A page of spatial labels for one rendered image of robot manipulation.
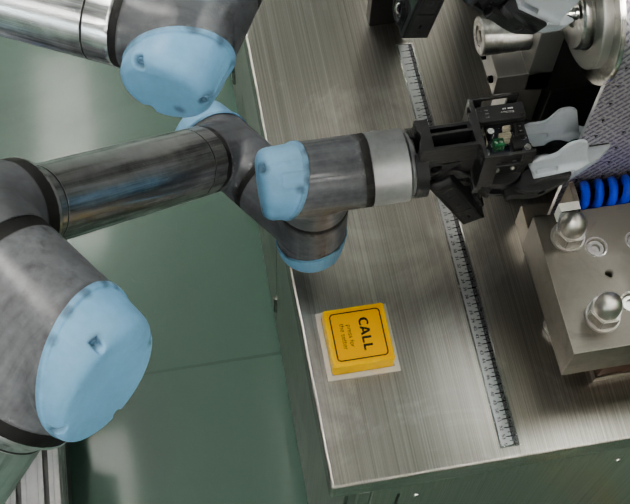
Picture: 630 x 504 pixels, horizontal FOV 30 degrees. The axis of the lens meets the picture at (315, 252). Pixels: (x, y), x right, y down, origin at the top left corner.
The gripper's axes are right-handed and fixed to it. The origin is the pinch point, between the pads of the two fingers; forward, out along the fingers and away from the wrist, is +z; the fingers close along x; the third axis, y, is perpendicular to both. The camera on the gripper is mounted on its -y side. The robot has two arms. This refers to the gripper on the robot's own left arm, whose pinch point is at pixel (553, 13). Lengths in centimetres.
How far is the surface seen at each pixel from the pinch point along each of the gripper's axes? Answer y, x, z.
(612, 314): -12.9, -22.2, 16.5
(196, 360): -121, 23, 52
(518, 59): -9.8, 4.4, 8.6
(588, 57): -0.7, -2.7, 5.2
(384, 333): -36.7, -14.8, 9.7
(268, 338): -112, 25, 63
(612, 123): -5.1, -4.8, 14.2
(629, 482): -36, -30, 49
